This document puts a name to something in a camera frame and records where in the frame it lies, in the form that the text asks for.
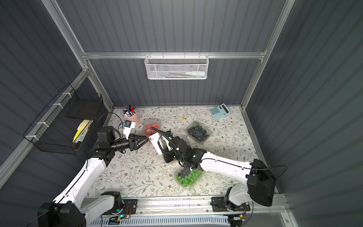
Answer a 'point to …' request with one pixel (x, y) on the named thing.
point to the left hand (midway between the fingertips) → (148, 140)
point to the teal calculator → (220, 111)
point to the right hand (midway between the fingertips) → (163, 150)
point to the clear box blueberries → (198, 132)
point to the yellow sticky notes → (82, 125)
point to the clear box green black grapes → (188, 179)
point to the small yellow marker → (183, 118)
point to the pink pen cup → (132, 115)
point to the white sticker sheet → (154, 138)
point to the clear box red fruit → (147, 125)
